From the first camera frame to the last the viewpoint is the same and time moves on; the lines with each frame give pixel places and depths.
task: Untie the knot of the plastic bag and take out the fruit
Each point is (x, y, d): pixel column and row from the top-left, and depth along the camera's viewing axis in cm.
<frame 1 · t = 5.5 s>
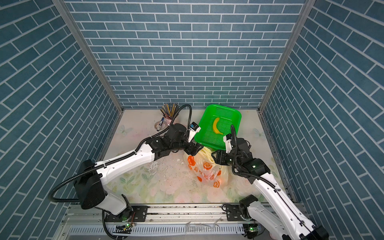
left hand: (198, 142, 78), fingers open
right hand: (213, 153, 75), fingers open
yellow printed plastic bag: (206, 169, 78), point 13 cm above the table
green plastic basket: (209, 137, 107), on the table
yellow banana: (215, 126, 110), point 3 cm above the table
bundle of coloured pencils: (169, 110, 105), point 14 cm above the table
blue marker pen: (160, 124, 110), point 3 cm above the table

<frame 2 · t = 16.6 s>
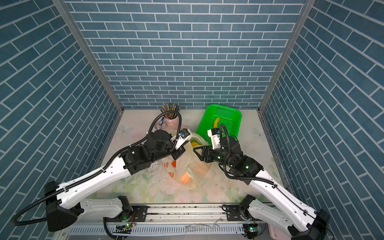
left hand: (187, 141, 69), fingers closed
right hand: (195, 147, 68), fingers open
yellow printed plastic bag: (189, 169, 82), point 9 cm above the table
the other named things where they were.

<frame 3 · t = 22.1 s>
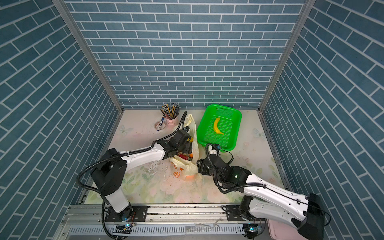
left hand: (188, 143, 91), fingers open
right hand: (197, 162, 75), fingers open
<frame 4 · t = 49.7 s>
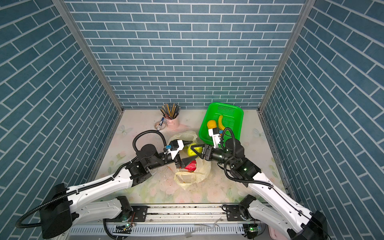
left hand: (193, 150, 65), fingers open
right hand: (191, 147, 66), fingers open
yellow printed plastic bag: (186, 178, 77), point 11 cm above the table
yellow apple: (211, 124, 106), point 7 cm above the table
red dragon fruit: (192, 166, 83), point 9 cm above the table
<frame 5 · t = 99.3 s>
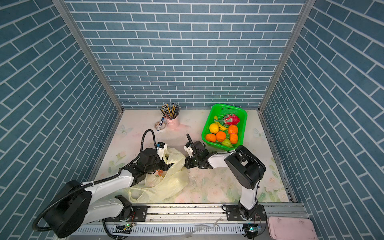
left hand: (173, 159, 85), fingers open
right hand: (181, 163, 90), fingers closed
yellow printed plastic bag: (165, 184, 75), point 11 cm above the table
yellow banana: (222, 128, 107), point 4 cm above the table
red dragon fruit: (229, 119, 107), point 8 cm above the table
orange fruit 2: (232, 129, 104), point 6 cm above the table
orange fruit 3: (211, 137, 98), point 7 cm above the table
orange fruit 4: (233, 138, 100), point 6 cm above the table
green pear: (226, 142, 96), point 7 cm above the table
